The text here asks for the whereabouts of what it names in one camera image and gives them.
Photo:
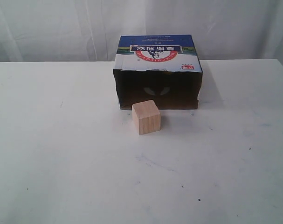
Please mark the light wooden cube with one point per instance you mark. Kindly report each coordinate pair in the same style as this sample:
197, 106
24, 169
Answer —
146, 117

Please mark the blue white cardboard box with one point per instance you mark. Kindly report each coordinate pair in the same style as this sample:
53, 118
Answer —
162, 68

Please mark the white curtain backdrop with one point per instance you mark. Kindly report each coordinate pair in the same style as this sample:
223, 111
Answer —
89, 30

